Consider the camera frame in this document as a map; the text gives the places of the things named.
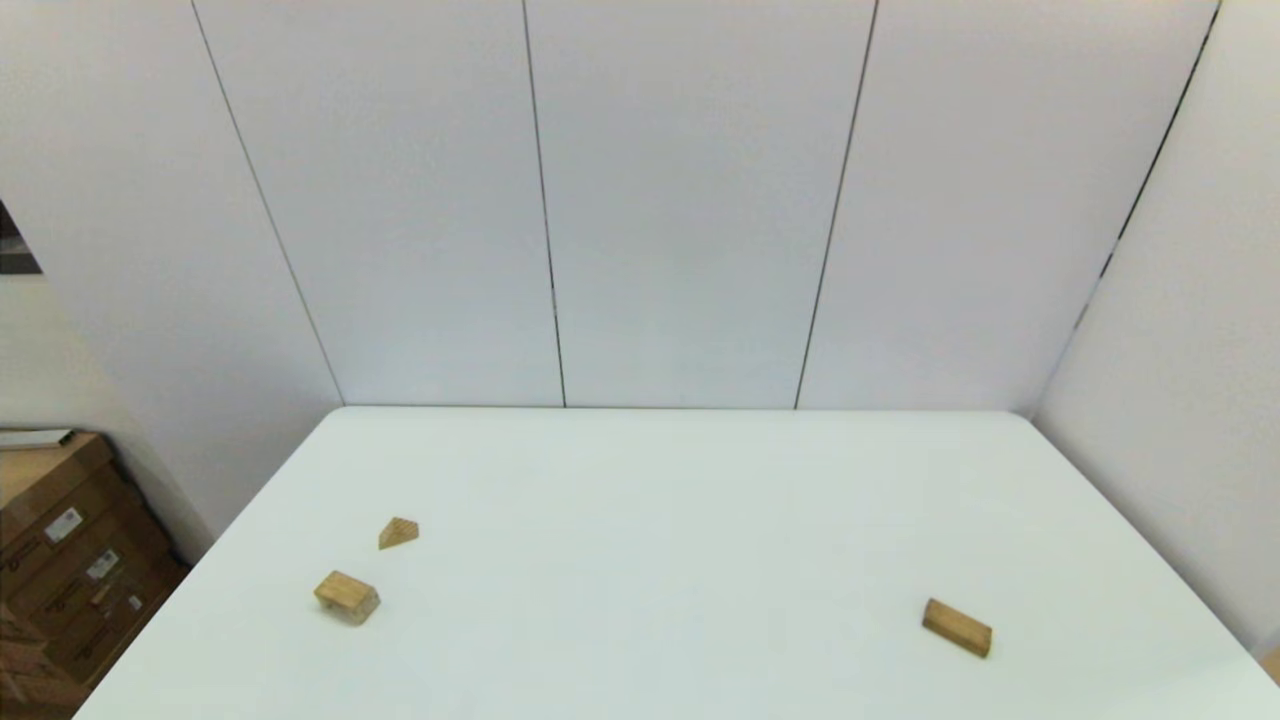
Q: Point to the triangular wooden building block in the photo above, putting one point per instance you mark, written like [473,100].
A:
[398,533]

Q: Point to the arched wooden building block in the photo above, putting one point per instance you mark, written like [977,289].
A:
[347,597]

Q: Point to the rectangular wooden building block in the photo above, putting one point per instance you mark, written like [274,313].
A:
[957,627]

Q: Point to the large brown cardboard box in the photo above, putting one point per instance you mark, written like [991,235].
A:
[70,540]

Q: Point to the flat white board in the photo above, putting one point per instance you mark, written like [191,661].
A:
[35,437]

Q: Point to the low brown cardboard box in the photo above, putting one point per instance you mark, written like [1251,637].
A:
[30,680]

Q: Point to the small brown box corner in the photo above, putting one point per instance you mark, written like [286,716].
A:
[1273,665]

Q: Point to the dark wall picture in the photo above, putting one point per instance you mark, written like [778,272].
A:
[14,250]

